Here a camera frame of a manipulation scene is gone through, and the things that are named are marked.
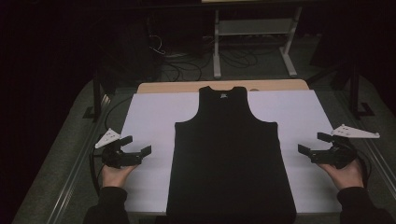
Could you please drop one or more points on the white metal desk frame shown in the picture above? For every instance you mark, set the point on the white metal desk frame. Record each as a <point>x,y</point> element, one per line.
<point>217,46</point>

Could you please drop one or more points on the black tank top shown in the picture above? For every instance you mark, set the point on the black tank top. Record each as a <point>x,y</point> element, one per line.
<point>229,155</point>

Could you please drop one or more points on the black metal stand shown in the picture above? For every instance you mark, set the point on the black metal stand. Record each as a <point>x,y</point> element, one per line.
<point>96,96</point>
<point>354,93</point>

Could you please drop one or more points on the wooden table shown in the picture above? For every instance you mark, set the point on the wooden table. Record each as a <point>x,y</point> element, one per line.
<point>174,86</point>

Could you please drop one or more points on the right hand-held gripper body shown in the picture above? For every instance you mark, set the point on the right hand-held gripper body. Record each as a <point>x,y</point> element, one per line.
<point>342,155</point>

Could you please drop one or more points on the person's left hand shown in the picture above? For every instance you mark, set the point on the person's left hand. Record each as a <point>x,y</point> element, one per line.
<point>113,177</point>

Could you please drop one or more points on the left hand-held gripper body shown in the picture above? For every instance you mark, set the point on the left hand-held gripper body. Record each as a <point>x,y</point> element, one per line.
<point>113,155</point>

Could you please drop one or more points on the white table mat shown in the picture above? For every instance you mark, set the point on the white table mat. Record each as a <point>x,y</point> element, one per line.
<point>149,118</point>

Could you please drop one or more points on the person's right hand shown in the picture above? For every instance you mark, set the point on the person's right hand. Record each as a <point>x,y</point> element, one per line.
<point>348,177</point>

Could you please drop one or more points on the aluminium floor rail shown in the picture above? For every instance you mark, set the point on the aluminium floor rail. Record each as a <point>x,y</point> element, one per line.
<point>378,161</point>
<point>73,183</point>

